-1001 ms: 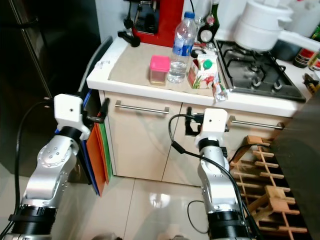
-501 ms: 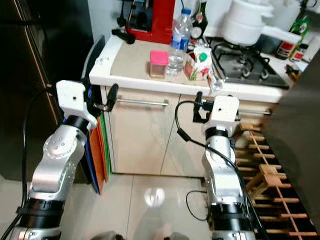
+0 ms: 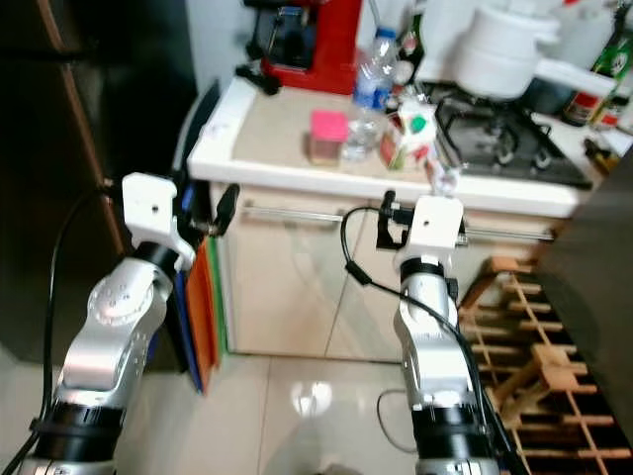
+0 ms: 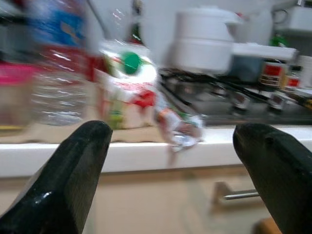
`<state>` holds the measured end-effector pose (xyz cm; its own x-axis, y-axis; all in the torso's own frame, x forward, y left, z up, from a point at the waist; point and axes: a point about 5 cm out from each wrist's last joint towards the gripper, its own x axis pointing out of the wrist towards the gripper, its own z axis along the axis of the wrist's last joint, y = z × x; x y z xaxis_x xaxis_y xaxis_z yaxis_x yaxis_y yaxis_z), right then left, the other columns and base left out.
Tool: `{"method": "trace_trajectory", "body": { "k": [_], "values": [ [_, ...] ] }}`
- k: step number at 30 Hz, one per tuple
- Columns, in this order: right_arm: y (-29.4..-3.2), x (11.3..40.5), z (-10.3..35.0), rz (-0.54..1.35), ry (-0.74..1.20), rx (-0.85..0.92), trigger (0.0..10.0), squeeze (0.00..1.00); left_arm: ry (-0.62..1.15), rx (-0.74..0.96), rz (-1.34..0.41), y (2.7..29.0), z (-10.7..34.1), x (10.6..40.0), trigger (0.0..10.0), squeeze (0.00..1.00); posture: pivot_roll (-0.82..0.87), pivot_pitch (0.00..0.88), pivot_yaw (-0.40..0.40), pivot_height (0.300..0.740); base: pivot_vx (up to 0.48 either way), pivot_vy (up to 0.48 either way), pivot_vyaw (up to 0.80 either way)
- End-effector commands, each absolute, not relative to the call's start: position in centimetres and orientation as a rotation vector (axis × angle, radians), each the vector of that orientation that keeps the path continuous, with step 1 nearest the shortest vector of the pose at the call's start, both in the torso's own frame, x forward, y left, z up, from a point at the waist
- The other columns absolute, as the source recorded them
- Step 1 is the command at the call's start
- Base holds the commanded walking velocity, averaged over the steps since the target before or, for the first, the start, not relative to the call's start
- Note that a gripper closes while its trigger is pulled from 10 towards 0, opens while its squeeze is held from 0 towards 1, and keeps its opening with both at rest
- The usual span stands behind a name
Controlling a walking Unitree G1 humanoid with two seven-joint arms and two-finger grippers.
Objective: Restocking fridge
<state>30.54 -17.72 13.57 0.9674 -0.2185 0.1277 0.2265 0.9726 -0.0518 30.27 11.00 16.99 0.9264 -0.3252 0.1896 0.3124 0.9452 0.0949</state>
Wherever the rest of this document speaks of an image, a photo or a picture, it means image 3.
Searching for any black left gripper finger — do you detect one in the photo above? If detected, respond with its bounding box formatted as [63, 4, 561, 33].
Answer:
[211, 183, 241, 238]

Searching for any green flat board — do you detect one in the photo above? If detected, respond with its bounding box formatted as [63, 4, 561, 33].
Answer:
[216, 237, 230, 355]

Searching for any small clear glass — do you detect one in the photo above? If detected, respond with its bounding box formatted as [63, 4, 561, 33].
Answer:
[427, 156, 464, 197]

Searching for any white kitchen countertop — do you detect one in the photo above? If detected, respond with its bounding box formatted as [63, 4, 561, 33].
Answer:
[186, 77, 633, 219]

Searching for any white green milk carton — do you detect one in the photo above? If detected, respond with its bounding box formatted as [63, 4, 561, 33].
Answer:
[381, 99, 439, 171]

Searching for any orange flat board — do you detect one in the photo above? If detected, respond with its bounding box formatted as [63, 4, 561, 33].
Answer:
[193, 237, 222, 394]

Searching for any blue flat board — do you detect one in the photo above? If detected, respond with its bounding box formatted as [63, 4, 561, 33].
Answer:
[173, 183, 207, 387]

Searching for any beige kitchen cabinet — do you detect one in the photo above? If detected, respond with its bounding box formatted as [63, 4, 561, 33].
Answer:
[218, 183, 560, 365]

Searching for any pink lid jar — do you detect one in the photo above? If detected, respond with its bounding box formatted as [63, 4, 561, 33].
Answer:
[307, 109, 350, 166]

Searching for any black gas stove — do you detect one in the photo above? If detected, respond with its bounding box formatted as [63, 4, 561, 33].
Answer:
[430, 84, 594, 191]

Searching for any clear plastic water bottle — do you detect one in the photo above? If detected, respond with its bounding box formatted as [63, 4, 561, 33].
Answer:
[341, 27, 405, 164]

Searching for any dark glass bottle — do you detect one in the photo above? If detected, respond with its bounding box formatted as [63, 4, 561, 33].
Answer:
[396, 8, 422, 80]

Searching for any red coffee machine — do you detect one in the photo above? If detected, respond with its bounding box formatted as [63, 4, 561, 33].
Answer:
[242, 0, 365, 95]

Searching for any dark cooking pot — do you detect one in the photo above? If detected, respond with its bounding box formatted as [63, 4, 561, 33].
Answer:
[524, 77, 570, 115]

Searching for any wooden wine rack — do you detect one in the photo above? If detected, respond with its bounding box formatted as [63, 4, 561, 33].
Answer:
[455, 255, 633, 475]

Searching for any white cooking pot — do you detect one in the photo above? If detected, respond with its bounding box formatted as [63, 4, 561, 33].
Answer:
[467, 0, 616, 100]

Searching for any red label bottle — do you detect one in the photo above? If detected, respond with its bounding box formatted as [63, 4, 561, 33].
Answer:
[562, 91, 596, 127]

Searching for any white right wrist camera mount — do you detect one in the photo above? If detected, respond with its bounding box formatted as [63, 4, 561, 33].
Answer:
[396, 196, 464, 276]

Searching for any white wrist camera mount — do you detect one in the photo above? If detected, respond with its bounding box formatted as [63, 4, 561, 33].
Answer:
[122, 173, 197, 270]
[396, 196, 464, 276]

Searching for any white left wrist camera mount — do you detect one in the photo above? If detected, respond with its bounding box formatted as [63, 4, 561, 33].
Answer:
[122, 173, 197, 270]

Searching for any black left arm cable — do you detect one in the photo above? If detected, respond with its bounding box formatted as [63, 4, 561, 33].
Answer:
[5, 181, 125, 475]

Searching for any thin black looped cable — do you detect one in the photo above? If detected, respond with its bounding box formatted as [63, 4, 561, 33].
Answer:
[376, 391, 418, 454]

